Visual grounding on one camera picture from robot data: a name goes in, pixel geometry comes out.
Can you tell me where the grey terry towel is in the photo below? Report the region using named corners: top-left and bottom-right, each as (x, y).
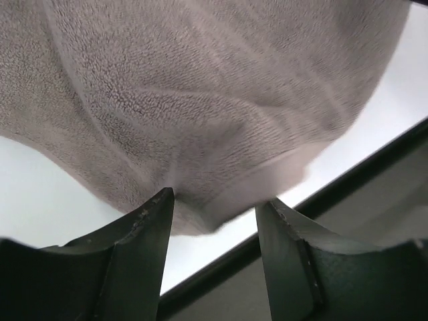
top-left (1, 1), bottom-right (411, 235)

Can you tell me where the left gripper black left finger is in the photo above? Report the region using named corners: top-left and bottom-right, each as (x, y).
top-left (1, 188), bottom-right (174, 320)

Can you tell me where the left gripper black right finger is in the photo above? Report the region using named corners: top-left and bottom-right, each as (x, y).
top-left (255, 199), bottom-right (427, 320)

